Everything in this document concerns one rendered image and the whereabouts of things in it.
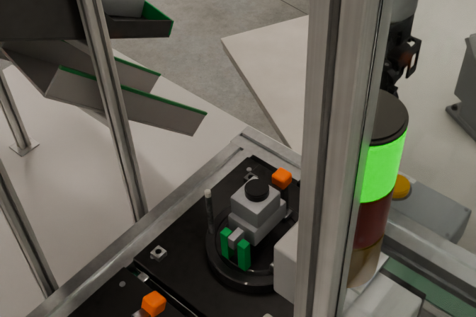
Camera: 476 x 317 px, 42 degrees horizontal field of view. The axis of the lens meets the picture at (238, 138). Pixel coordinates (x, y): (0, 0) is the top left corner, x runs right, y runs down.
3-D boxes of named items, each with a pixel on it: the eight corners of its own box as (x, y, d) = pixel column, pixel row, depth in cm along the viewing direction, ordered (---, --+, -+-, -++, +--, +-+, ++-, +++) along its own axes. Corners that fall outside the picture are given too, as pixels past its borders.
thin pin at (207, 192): (212, 228, 84) (207, 187, 78) (216, 231, 84) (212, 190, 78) (207, 232, 84) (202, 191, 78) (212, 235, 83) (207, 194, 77)
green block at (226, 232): (227, 249, 82) (225, 226, 78) (234, 254, 81) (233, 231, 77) (221, 255, 81) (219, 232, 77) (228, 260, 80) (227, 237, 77)
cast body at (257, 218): (260, 199, 83) (259, 163, 78) (286, 216, 81) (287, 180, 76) (217, 239, 78) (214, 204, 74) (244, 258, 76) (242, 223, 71)
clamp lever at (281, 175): (280, 201, 86) (280, 165, 80) (292, 209, 85) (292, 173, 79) (264, 218, 84) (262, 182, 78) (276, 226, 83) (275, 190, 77)
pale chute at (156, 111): (146, 95, 104) (159, 72, 103) (193, 137, 97) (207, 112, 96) (-2, 48, 82) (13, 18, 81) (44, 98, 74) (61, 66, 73)
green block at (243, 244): (244, 260, 80) (242, 238, 77) (251, 265, 80) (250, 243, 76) (238, 267, 80) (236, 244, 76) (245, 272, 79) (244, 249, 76)
